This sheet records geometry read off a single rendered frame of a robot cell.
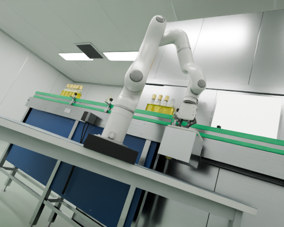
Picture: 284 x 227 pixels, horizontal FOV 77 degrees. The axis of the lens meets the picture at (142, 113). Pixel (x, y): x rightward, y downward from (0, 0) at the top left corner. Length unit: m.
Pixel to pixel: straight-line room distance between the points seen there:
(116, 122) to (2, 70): 6.04
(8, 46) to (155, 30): 6.05
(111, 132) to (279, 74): 1.27
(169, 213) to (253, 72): 1.22
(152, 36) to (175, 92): 0.64
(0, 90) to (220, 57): 6.16
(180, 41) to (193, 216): 1.14
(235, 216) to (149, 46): 1.01
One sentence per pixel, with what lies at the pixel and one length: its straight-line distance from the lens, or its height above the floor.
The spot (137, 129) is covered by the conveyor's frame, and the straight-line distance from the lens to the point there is 1.28.
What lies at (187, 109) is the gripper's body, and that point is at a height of 1.13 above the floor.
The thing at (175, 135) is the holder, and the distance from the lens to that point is 0.97.
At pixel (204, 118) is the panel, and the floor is 1.24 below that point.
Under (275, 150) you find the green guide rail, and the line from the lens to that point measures 1.23.
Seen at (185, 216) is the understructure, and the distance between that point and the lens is 1.43.
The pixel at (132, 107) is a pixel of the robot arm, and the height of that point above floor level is 1.02.
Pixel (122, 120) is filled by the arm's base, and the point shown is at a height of 0.94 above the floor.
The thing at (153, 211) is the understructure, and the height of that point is 0.47.
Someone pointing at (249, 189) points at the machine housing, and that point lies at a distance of 1.38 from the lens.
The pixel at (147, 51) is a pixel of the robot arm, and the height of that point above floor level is 1.37.
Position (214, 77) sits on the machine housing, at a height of 1.63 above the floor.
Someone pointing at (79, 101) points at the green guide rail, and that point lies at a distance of 1.81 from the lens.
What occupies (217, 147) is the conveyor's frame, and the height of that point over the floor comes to 1.01.
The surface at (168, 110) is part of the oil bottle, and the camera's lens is 1.39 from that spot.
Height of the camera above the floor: 0.77
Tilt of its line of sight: 14 degrees up
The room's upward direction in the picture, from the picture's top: 20 degrees clockwise
